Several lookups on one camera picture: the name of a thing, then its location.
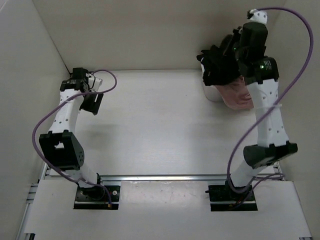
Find black trousers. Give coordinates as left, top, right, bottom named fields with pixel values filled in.
left=196, top=45, right=241, bottom=86

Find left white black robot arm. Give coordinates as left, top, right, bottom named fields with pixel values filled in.
left=39, top=67, right=106, bottom=201

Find pink garment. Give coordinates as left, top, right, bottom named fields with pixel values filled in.
left=216, top=76, right=254, bottom=110

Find white front cover board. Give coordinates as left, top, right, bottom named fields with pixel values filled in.
left=24, top=180, right=307, bottom=233

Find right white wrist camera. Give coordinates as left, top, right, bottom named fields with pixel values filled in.
left=247, top=9, right=268, bottom=25

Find white laundry basket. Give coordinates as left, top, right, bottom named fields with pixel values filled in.
left=200, top=63, right=223, bottom=103

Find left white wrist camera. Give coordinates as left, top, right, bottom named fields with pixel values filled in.
left=88, top=73, right=103, bottom=92

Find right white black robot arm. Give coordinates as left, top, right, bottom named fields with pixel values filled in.
left=224, top=22, right=298, bottom=200

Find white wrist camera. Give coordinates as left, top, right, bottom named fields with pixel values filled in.
left=88, top=73, right=103, bottom=92
left=247, top=9, right=268, bottom=25

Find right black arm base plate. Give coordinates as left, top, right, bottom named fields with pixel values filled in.
left=205, top=185, right=258, bottom=212

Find aluminium rail frame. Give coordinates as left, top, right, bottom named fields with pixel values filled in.
left=14, top=159, right=313, bottom=240

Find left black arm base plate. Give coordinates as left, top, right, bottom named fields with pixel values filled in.
left=73, top=185, right=121, bottom=210

